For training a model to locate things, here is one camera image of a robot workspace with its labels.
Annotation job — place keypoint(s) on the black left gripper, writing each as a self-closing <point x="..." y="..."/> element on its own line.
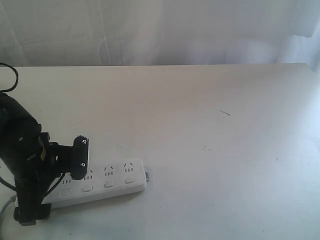
<point x="39" y="166"/>

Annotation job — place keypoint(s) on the white five-outlet power strip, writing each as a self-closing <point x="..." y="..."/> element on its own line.
<point x="101" y="182"/>

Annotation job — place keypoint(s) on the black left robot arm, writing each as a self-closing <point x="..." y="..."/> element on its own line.
<point x="15" y="121"/>

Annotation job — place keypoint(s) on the white backdrop curtain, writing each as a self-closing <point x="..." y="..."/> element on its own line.
<point x="159" y="32"/>

